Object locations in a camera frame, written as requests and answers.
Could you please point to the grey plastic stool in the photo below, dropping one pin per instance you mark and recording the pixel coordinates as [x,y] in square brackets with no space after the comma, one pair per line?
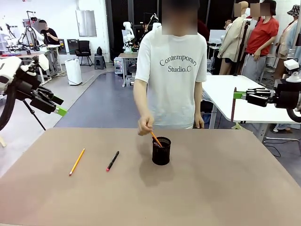
[100,62]

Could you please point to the figure in red T-shirt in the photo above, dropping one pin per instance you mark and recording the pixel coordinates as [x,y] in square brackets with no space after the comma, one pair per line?
[262,35]

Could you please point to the person's right hand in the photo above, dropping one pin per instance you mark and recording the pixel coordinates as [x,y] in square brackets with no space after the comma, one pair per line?
[144,126]

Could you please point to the black tripod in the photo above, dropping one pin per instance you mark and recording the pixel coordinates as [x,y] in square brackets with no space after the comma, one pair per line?
[35,116]

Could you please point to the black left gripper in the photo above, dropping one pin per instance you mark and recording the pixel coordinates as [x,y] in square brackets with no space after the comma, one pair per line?
[23,86]

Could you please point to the black stand pole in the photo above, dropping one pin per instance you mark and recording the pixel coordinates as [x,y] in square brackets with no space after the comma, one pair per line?
[243,42]

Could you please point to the white board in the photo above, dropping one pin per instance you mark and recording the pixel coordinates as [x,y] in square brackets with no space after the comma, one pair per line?
[216,36]

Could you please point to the person's right forearm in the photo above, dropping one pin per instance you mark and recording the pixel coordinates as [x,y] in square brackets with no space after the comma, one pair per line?
[142,108]

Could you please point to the black marker with red cap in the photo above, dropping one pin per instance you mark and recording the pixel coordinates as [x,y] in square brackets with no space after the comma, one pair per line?
[112,161]

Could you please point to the black bag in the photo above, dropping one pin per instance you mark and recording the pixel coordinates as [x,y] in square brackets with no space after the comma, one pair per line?
[99,51]

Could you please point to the clear storage bin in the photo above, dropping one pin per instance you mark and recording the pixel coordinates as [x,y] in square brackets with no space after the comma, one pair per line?
[130,82]

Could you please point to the wooden background robot table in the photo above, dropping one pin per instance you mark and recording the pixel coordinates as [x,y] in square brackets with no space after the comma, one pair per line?
[128,55]

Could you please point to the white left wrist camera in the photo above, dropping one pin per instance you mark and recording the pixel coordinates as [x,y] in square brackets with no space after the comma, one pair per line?
[42,62]

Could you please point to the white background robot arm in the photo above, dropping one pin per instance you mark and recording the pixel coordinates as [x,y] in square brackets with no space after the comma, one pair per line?
[128,35]
[156,26]

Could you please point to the cluttered white workbench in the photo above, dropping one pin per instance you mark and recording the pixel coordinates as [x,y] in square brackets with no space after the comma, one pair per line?
[23,53]

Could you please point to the yellow pencil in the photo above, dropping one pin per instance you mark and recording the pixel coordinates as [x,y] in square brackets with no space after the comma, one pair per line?
[155,139]
[77,162]

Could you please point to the person's left hand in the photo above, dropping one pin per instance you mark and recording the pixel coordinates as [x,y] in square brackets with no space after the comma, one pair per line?
[198,123]

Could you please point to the grey wall panel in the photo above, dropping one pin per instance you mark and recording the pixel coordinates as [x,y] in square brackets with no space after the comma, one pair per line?
[85,23]

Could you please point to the person in white T-shirt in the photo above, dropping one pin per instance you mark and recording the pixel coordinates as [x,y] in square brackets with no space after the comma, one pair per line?
[171,94]

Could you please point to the white air purifier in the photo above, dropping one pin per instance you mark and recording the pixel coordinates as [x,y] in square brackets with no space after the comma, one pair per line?
[73,73]

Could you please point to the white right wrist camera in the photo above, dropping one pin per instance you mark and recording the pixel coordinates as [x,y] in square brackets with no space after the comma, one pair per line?
[290,64]

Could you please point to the mannequin in dark red top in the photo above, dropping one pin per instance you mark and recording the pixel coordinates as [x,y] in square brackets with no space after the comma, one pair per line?
[203,30]

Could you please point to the white work table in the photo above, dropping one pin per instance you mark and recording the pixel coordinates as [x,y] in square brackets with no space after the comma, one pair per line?
[254,110]

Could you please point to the black mesh pen holder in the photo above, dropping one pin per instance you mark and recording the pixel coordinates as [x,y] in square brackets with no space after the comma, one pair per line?
[161,156]

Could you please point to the small white cabinet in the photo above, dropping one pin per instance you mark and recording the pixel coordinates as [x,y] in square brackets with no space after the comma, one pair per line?
[209,66]

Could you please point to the mannequin in beige jacket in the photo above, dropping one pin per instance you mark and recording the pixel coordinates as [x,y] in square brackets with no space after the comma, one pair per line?
[232,40]

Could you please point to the clear box with colourful items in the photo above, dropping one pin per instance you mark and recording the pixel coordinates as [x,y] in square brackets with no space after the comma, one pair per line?
[118,66]

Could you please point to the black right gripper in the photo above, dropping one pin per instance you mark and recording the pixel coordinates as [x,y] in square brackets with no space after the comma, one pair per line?
[288,95]

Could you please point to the seated person in black shirt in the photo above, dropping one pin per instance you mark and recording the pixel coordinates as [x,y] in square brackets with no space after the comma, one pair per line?
[50,35]

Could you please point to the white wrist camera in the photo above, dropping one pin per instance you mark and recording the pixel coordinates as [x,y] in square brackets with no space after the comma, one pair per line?
[290,64]
[42,62]

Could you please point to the person's left forearm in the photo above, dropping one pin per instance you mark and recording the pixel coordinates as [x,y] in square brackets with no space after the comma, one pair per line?
[198,106]

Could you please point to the wooden leg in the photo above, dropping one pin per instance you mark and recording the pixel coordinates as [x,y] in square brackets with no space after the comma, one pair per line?
[2,141]

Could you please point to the black office chair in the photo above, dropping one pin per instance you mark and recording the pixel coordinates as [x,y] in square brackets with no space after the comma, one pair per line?
[84,48]

